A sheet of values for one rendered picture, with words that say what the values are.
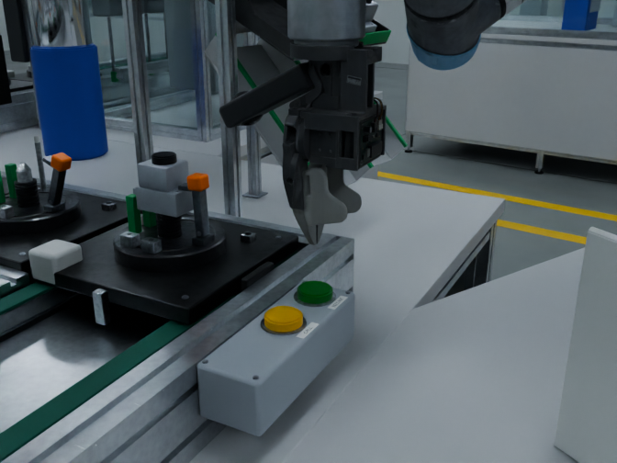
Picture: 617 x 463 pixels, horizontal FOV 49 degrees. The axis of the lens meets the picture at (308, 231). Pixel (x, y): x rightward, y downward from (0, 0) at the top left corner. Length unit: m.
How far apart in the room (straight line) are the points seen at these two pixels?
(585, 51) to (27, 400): 4.28
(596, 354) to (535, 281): 0.44
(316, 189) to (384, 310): 0.31
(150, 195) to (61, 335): 0.19
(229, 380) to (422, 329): 0.36
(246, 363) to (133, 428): 0.12
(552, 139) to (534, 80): 0.40
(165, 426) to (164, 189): 0.30
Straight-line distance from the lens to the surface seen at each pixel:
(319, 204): 0.70
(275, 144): 1.00
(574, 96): 4.74
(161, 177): 0.83
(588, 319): 0.67
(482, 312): 0.98
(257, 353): 0.66
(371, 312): 0.95
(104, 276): 0.83
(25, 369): 0.78
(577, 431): 0.72
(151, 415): 0.63
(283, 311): 0.71
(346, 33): 0.65
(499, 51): 4.86
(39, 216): 0.99
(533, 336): 0.94
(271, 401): 0.65
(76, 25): 1.75
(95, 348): 0.79
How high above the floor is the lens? 1.30
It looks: 21 degrees down
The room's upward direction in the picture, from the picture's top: straight up
